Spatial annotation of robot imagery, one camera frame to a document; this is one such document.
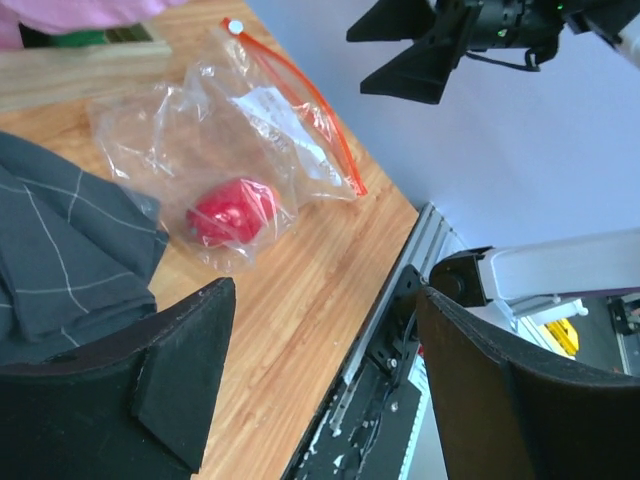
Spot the pink t-shirt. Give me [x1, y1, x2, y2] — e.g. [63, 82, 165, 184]
[1, 0, 186, 50]

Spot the wooden clothes rack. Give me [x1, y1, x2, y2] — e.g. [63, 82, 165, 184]
[1, 22, 172, 112]

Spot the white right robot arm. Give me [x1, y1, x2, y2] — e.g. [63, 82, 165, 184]
[346, 1, 639, 307]

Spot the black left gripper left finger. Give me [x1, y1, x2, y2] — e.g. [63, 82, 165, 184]
[1, 278, 236, 479]

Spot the red yellow fake mango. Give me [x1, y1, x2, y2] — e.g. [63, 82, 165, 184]
[185, 177, 280, 247]

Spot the clear zip top bag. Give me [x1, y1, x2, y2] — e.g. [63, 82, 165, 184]
[90, 18, 367, 273]

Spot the dark grey checked cloth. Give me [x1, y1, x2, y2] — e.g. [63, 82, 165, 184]
[1, 133, 169, 365]

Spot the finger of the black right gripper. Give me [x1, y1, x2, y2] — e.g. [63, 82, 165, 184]
[346, 0, 436, 42]
[360, 29, 468, 105]

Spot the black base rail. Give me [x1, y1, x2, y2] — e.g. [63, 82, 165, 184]
[283, 203, 459, 479]

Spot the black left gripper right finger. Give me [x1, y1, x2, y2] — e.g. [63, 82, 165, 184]
[416, 287, 639, 479]

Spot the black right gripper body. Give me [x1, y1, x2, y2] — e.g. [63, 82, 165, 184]
[433, 1, 564, 72]

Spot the green t-shirt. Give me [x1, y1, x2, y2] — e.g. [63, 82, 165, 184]
[49, 30, 108, 48]

